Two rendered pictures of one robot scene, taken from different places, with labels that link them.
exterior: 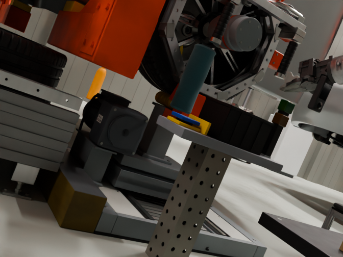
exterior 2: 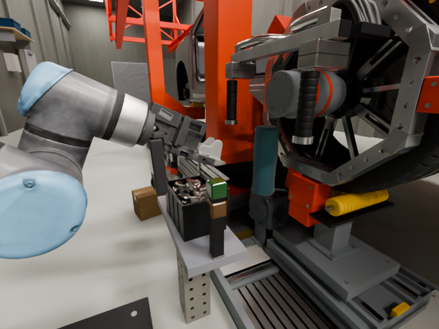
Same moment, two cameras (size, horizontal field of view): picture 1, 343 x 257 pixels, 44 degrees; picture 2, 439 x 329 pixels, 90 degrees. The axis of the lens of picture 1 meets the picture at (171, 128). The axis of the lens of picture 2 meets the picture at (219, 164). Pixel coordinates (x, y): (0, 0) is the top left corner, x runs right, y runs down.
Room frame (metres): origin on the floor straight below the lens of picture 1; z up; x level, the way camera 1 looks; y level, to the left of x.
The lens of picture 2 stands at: (1.57, -0.81, 0.85)
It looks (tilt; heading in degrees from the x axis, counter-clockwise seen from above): 18 degrees down; 97
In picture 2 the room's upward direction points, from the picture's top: straight up
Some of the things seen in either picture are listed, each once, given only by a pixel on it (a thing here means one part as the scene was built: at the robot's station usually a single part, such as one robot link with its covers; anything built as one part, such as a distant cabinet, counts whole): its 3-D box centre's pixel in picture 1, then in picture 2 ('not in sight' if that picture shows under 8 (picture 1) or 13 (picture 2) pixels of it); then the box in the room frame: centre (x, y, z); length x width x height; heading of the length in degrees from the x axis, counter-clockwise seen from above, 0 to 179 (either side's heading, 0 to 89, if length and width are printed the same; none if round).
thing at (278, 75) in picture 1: (287, 58); (306, 106); (1.70, -0.31, 0.83); 0.04 x 0.04 x 0.16
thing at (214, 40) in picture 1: (223, 22); (231, 101); (1.52, -0.02, 0.83); 0.04 x 0.04 x 0.16
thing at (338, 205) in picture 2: not in sight; (358, 200); (1.96, -0.09, 0.51); 0.29 x 0.06 x 0.06; 32
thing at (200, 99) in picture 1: (185, 110); (315, 196); (1.84, -0.02, 0.48); 0.16 x 0.12 x 0.17; 32
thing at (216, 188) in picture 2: (286, 106); (216, 188); (1.51, -0.34, 0.64); 0.04 x 0.04 x 0.04; 32
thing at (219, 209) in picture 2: (280, 120); (216, 207); (1.51, -0.34, 0.59); 0.04 x 0.04 x 0.04; 32
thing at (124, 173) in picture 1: (150, 176); (335, 268); (1.98, 0.00, 0.13); 0.50 x 0.36 x 0.10; 122
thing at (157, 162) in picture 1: (157, 136); (332, 224); (1.95, 0.05, 0.32); 0.40 x 0.30 x 0.28; 122
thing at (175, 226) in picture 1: (188, 204); (193, 267); (1.39, -0.15, 0.21); 0.10 x 0.10 x 0.42; 32
